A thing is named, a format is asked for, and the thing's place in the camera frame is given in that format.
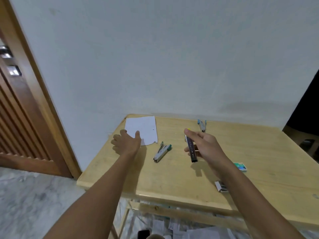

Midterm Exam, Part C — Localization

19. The person's left hand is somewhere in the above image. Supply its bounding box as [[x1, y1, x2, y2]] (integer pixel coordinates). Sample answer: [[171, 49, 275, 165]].
[[111, 129, 142, 156]]

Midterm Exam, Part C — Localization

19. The person's right hand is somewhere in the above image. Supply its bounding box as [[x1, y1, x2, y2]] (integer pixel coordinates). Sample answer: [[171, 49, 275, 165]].
[[184, 129, 225, 169]]

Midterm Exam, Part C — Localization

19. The black slim stapler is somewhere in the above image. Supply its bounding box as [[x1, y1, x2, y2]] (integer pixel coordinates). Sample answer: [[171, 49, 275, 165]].
[[184, 128, 199, 163]]

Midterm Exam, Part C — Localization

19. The person's left forearm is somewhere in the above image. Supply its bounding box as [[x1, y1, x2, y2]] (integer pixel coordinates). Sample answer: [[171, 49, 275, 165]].
[[43, 150, 141, 239]]

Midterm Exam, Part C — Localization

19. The person's right forearm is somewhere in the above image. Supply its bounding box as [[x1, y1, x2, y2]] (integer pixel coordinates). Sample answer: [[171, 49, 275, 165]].
[[208, 157, 306, 239]]

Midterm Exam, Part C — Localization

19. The white paper sheet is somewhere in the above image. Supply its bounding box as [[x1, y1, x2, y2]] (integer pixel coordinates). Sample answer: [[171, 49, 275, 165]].
[[124, 116, 159, 146]]

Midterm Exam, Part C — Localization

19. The blue grey staple remover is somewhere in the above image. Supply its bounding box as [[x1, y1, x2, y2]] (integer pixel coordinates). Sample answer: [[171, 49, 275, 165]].
[[197, 119, 208, 133]]

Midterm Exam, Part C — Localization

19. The grey stapler with teal end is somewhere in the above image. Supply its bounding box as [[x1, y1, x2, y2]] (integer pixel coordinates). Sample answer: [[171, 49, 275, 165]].
[[153, 141, 172, 163]]

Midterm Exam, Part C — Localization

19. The white open staple box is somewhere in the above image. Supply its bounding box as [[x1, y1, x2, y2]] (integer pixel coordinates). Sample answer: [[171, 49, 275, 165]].
[[214, 181, 229, 193]]

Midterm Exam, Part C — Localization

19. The light wooden table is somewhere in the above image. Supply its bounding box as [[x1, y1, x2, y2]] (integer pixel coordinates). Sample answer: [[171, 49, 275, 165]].
[[76, 114, 319, 239]]

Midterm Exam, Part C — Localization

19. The brown plastic stool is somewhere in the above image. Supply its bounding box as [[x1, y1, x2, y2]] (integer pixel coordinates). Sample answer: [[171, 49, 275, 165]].
[[283, 125, 319, 164]]

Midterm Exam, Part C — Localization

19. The brown slatted wooden door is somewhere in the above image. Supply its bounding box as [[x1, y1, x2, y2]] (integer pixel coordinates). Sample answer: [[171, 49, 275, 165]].
[[0, 28, 73, 178]]

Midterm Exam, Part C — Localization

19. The metal door lock plate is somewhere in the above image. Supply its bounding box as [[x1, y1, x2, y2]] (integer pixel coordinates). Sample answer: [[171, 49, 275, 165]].
[[7, 65, 22, 77]]

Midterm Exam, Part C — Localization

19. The brown wooden door frame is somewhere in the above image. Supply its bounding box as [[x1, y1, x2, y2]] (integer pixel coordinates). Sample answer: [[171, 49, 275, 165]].
[[0, 0, 83, 179]]

